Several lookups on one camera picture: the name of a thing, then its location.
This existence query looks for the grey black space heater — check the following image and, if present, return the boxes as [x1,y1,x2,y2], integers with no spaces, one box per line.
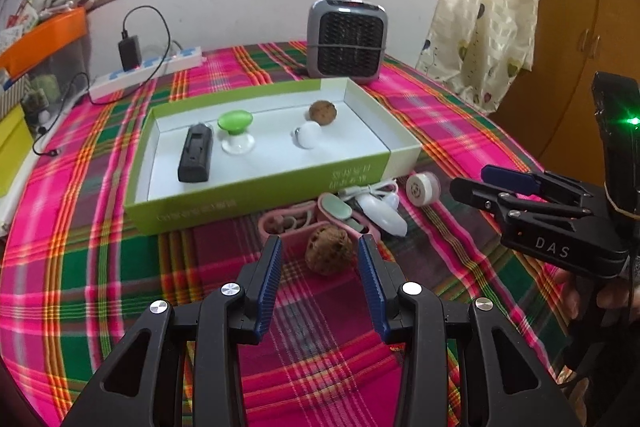
[306,0,388,83]

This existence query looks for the white usb cable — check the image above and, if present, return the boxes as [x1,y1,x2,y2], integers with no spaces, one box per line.
[336,178,400,203]

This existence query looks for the yellow shoe box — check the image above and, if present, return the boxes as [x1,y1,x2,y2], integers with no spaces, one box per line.
[0,105,32,196]

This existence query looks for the green white cardboard box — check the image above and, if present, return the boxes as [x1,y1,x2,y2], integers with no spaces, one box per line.
[124,78,422,235]

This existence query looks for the black power adapter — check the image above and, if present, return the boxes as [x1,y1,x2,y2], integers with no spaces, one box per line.
[118,32,142,72]

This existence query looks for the black rectangular device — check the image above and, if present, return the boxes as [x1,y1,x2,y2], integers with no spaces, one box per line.
[178,124,214,183]

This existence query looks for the white grey handheld device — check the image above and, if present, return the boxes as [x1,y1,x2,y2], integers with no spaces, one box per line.
[356,193,408,237]

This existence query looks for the white ball gadget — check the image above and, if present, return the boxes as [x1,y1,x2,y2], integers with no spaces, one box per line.
[292,120,322,150]

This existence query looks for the cream patterned curtain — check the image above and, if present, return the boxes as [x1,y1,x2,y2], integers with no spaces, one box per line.
[418,0,539,114]

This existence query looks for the pink green earphone case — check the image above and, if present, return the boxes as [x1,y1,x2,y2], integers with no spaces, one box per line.
[317,193,381,243]

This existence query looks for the black charger cable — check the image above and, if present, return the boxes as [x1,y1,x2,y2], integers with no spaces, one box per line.
[31,4,173,158]

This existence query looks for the striped grey box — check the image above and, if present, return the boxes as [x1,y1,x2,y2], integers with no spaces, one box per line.
[0,75,32,119]

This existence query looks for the person right hand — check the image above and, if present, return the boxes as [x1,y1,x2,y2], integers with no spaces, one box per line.
[552,269,639,322]

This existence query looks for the white blue power strip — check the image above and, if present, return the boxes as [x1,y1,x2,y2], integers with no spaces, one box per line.
[89,46,203,100]

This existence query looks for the brown walnut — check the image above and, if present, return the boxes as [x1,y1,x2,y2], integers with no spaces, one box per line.
[308,100,337,127]
[305,225,354,277]

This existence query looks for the green cap white stand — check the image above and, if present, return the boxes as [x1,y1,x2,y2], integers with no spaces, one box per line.
[217,109,255,155]

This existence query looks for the orange storage bin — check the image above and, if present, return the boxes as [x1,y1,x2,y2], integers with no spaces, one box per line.
[0,8,87,79]

